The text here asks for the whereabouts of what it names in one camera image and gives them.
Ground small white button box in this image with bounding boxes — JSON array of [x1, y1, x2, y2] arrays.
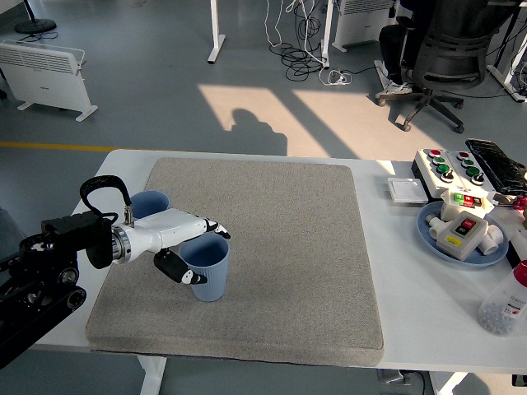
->
[[440, 189, 495, 223]]

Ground grey-brown foam mat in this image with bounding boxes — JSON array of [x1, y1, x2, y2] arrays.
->
[[85, 156, 385, 368]]

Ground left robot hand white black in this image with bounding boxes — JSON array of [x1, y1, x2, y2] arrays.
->
[[123, 208, 232, 286]]

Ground clear bead bottle red cap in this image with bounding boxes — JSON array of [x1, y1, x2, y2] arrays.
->
[[477, 259, 527, 337]]

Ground white table leg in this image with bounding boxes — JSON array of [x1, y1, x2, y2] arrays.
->
[[138, 355, 168, 395], [430, 372, 469, 395]]

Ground white panel heater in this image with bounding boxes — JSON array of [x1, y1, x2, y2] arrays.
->
[[0, 39, 99, 123], [331, 0, 399, 53]]

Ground grey power strip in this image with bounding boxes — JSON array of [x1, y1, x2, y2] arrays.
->
[[376, 369, 425, 387]]

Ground white cable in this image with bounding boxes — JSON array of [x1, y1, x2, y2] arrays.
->
[[263, 0, 296, 49]]

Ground black keyboard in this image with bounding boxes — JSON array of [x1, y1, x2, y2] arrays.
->
[[464, 138, 527, 194]]

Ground blue round plate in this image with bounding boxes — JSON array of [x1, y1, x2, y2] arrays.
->
[[417, 201, 511, 271]]

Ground white wall switch plate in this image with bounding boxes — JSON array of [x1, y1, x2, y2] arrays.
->
[[386, 177, 429, 206]]

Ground white push-button control box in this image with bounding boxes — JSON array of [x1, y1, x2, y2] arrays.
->
[[450, 150, 497, 197], [413, 147, 464, 201]]

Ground seated person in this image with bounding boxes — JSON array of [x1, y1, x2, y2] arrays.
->
[[376, 0, 437, 100]]

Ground blue ribbed plastic cup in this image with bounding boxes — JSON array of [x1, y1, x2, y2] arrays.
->
[[177, 234, 231, 304], [129, 189, 171, 219]]

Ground red handled tool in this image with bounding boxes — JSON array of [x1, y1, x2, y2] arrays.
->
[[492, 193, 527, 213]]

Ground black round stand base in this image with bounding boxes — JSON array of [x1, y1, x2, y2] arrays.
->
[[15, 0, 58, 34]]

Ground white pipe fitting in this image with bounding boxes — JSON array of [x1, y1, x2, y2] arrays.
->
[[479, 225, 507, 254], [426, 213, 448, 239]]

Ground white desk leg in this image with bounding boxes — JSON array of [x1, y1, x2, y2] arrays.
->
[[487, 0, 527, 104], [207, 0, 226, 65], [319, 0, 335, 69]]

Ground black cable bundle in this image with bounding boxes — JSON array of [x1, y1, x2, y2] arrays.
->
[[282, 0, 330, 81]]

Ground black office chair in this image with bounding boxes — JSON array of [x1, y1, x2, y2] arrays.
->
[[376, 0, 520, 135]]

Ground grey switch box red button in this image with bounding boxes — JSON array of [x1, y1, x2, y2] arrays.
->
[[436, 211, 489, 263]]

